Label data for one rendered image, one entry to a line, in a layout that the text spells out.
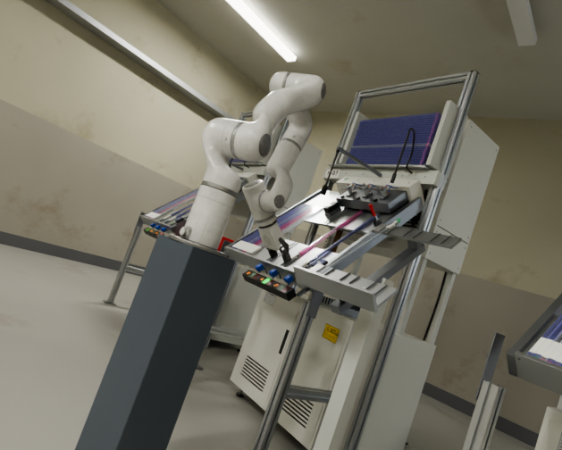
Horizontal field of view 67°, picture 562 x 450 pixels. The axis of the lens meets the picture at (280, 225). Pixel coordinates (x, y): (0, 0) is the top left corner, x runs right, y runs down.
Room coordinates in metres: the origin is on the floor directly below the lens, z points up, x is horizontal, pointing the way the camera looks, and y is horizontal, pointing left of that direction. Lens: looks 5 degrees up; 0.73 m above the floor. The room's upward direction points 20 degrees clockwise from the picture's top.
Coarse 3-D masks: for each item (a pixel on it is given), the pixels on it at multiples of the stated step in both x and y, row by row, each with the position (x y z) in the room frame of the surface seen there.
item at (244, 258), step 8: (232, 248) 2.10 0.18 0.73; (232, 256) 2.14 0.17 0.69; (240, 256) 2.05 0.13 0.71; (248, 256) 1.96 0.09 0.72; (248, 264) 2.02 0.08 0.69; (256, 264) 1.94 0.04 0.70; (264, 264) 1.86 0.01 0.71; (272, 264) 1.80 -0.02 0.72; (264, 272) 1.91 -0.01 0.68; (280, 272) 1.78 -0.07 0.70; (288, 272) 1.72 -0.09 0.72; (296, 280) 1.70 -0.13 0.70
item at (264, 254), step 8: (288, 240) 2.01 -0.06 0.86; (264, 248) 2.02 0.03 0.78; (296, 248) 1.90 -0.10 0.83; (312, 248) 1.85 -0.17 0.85; (256, 256) 1.97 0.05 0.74; (264, 256) 1.94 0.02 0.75; (280, 256) 1.89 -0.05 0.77; (304, 256) 1.81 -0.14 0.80; (312, 256) 1.78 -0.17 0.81; (328, 256) 1.73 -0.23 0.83; (280, 264) 1.82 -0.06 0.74; (288, 264) 1.79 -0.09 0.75; (296, 264) 1.77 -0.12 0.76; (312, 264) 1.72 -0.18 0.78
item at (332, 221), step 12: (336, 192) 2.35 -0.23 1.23; (312, 204) 2.31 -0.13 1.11; (324, 204) 2.25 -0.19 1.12; (324, 216) 2.11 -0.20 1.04; (336, 216) 2.06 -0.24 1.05; (348, 216) 2.01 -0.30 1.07; (360, 216) 1.96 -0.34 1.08; (372, 216) 1.92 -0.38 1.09; (384, 216) 1.87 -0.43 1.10; (348, 228) 1.90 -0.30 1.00; (372, 228) 1.82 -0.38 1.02
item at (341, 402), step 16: (384, 304) 1.47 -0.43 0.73; (368, 320) 1.45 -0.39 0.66; (352, 336) 1.49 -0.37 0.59; (368, 336) 1.45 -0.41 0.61; (352, 352) 1.47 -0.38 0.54; (368, 352) 1.47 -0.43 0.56; (352, 368) 1.45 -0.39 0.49; (336, 384) 1.48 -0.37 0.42; (352, 384) 1.45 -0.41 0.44; (336, 400) 1.47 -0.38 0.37; (352, 400) 1.47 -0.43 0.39; (336, 416) 1.45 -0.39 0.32; (320, 432) 1.48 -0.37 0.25; (336, 432) 1.45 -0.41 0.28; (320, 448) 1.47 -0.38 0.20; (336, 448) 1.47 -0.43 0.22
